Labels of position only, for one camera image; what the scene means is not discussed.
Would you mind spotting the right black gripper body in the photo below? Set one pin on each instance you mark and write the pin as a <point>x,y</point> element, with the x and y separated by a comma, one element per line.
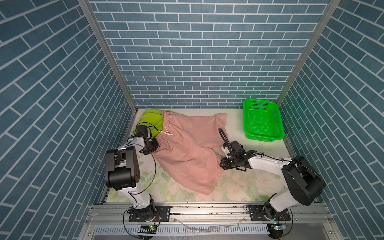
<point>229,162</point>

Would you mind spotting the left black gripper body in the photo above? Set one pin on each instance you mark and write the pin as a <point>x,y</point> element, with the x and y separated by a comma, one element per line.
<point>152,145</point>

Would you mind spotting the lime green shorts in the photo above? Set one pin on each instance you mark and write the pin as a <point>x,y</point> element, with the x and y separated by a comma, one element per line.
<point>153,120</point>

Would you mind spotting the pink shorts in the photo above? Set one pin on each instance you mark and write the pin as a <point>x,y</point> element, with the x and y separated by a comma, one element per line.
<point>187,150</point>

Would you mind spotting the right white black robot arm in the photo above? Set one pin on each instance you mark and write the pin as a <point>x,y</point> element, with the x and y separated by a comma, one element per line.
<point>304,184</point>

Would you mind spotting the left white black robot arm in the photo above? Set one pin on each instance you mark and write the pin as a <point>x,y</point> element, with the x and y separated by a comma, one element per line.
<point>123,175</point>

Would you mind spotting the green plastic basket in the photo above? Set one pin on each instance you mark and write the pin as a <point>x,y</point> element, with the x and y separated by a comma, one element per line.
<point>262,121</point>

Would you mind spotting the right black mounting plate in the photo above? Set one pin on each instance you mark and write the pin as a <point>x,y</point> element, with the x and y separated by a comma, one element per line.
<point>255,213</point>

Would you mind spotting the black mounting plate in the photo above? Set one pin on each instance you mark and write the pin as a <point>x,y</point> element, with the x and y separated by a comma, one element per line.
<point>163,213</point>
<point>255,213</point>

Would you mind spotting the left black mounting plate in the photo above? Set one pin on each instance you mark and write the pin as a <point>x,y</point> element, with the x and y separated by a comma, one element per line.
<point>163,213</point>

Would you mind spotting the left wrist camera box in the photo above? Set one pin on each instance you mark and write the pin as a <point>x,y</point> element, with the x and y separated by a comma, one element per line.
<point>143,131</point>

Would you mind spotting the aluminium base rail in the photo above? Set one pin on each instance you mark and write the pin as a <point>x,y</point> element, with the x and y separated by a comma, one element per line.
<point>235,212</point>

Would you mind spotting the left aluminium corner post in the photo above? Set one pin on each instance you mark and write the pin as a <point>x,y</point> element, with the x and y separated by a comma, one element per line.
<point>92,20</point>

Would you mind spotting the aluminium corner post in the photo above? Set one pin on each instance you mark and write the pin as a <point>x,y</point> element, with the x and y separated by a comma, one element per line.
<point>315,36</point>
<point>92,20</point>

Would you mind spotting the right aluminium corner post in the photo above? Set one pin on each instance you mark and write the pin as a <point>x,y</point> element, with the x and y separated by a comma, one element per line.
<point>315,36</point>

